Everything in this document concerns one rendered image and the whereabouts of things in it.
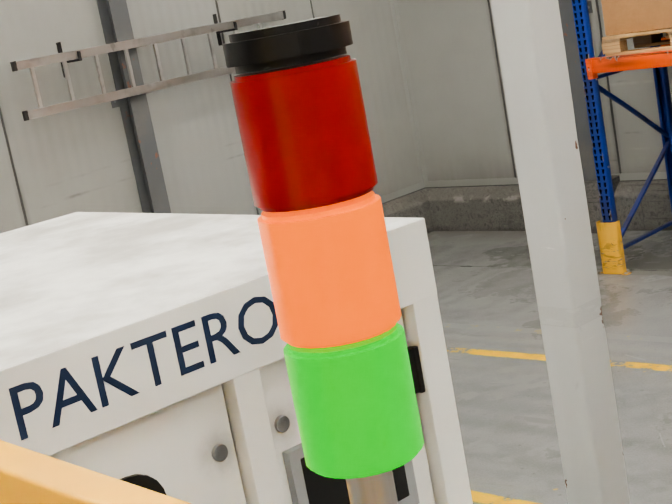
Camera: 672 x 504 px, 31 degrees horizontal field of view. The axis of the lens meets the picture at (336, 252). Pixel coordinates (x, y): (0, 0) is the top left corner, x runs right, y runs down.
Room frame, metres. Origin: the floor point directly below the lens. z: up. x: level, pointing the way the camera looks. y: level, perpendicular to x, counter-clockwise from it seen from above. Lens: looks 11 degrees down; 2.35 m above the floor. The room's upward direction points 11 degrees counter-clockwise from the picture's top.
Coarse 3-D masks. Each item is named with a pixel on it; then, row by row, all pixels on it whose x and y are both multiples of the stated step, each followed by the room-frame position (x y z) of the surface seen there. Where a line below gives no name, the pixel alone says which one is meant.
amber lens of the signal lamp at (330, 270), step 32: (288, 224) 0.46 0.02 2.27; (320, 224) 0.46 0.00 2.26; (352, 224) 0.46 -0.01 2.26; (384, 224) 0.48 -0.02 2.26; (288, 256) 0.46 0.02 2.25; (320, 256) 0.46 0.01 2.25; (352, 256) 0.46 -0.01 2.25; (384, 256) 0.47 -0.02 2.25; (288, 288) 0.47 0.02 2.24; (320, 288) 0.46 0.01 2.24; (352, 288) 0.46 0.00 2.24; (384, 288) 0.47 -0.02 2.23; (288, 320) 0.47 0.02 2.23; (320, 320) 0.46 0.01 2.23; (352, 320) 0.46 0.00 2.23; (384, 320) 0.47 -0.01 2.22
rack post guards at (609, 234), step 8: (600, 224) 8.89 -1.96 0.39; (608, 224) 8.84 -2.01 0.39; (616, 224) 8.83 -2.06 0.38; (600, 232) 8.90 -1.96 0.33; (608, 232) 8.85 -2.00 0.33; (616, 232) 8.82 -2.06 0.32; (600, 240) 8.90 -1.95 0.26; (608, 240) 8.86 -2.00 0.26; (616, 240) 8.82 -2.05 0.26; (600, 248) 8.91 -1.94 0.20; (608, 248) 8.86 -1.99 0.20; (616, 248) 8.83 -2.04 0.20; (608, 256) 8.87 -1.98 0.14; (616, 256) 8.83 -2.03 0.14; (624, 256) 8.86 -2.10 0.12; (608, 264) 8.88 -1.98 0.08; (616, 264) 8.83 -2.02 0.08; (624, 264) 8.85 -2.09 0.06; (600, 272) 8.95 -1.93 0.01; (608, 272) 8.88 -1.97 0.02; (616, 272) 8.83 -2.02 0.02; (624, 272) 8.80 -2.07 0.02
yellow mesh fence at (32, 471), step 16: (0, 448) 0.78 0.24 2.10; (16, 448) 0.77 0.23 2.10; (0, 464) 0.75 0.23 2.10; (16, 464) 0.74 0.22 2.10; (32, 464) 0.73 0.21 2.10; (48, 464) 0.73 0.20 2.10; (64, 464) 0.72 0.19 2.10; (0, 480) 0.74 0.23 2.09; (16, 480) 0.72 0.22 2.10; (32, 480) 0.71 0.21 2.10; (48, 480) 0.70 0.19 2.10; (64, 480) 0.69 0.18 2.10; (80, 480) 0.69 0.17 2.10; (96, 480) 0.68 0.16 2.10; (112, 480) 0.68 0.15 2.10; (0, 496) 0.75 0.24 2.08; (16, 496) 0.73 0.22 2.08; (32, 496) 0.71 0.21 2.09; (48, 496) 0.69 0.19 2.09; (64, 496) 0.67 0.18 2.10; (80, 496) 0.66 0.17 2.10; (96, 496) 0.66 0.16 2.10; (112, 496) 0.65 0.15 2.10; (128, 496) 0.65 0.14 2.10; (144, 496) 0.64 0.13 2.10; (160, 496) 0.64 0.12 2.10
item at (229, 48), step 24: (288, 24) 0.46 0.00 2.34; (312, 24) 0.46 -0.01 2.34; (336, 24) 0.47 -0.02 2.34; (240, 48) 0.47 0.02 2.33; (264, 48) 0.46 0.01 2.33; (288, 48) 0.46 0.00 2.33; (312, 48) 0.46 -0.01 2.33; (336, 48) 0.47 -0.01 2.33; (240, 72) 0.47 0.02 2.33; (360, 480) 0.47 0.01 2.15; (384, 480) 0.48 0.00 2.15
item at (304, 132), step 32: (320, 64) 0.46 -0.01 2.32; (352, 64) 0.47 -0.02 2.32; (256, 96) 0.46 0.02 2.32; (288, 96) 0.46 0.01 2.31; (320, 96) 0.46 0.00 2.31; (352, 96) 0.47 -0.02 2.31; (256, 128) 0.47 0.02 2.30; (288, 128) 0.46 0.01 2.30; (320, 128) 0.46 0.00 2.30; (352, 128) 0.47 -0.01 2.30; (256, 160) 0.47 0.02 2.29; (288, 160) 0.46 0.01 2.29; (320, 160) 0.46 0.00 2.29; (352, 160) 0.46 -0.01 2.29; (256, 192) 0.47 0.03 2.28; (288, 192) 0.46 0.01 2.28; (320, 192) 0.46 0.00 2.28; (352, 192) 0.46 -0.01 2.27
